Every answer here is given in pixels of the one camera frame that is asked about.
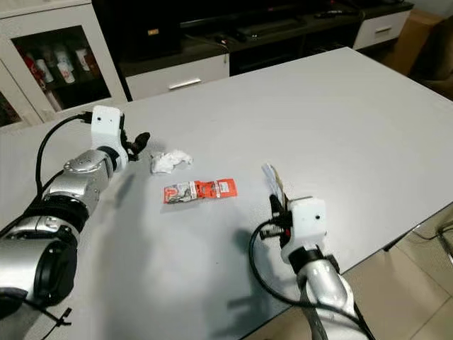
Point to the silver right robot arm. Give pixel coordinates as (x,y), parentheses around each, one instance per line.
(329,290)

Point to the grey folding table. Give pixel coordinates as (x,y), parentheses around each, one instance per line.
(290,120)

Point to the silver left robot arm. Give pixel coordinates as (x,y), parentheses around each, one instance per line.
(35,265)

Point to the crumpled white tissue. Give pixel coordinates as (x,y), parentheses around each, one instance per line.
(168,161)

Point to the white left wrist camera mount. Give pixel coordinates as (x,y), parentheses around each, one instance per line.
(106,126)

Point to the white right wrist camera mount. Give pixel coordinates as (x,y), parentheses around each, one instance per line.
(310,221)

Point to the brown cardboard box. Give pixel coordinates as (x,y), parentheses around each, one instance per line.
(414,39)

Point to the red white cup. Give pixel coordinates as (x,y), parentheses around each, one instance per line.
(85,59)
(66,66)
(46,72)

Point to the black speaker box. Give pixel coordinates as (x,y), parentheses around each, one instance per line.
(127,28)

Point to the white glass door cabinet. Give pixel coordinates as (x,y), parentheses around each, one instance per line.
(71,18)

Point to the dark TV stand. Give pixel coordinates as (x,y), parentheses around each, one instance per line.
(290,32)

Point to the white plastic wrapper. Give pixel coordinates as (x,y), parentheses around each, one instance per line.
(272,180)

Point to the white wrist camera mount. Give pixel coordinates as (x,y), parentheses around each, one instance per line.
(106,126)
(310,221)

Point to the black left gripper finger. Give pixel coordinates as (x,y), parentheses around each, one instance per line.
(141,139)

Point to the small white drawer front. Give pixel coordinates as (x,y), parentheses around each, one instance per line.
(382,28)

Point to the brown leather office chair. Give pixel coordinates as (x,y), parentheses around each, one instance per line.
(440,64)

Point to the wide white drawer front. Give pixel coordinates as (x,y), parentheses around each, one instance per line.
(156,74)

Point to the red snack wrapper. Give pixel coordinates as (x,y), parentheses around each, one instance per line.
(212,188)

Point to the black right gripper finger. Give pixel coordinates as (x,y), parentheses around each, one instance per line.
(273,205)
(284,201)

